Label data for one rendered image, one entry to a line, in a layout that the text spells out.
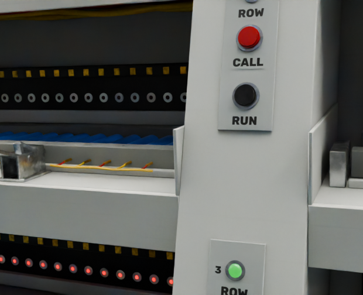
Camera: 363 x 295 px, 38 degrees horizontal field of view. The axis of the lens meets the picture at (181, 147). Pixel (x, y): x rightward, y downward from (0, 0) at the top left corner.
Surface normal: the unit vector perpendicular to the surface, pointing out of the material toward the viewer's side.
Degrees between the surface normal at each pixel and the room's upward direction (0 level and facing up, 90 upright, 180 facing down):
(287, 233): 90
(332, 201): 17
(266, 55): 90
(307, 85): 90
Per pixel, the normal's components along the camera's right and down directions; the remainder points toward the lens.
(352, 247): -0.36, 0.18
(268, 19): -0.36, -0.12
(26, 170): 0.93, 0.03
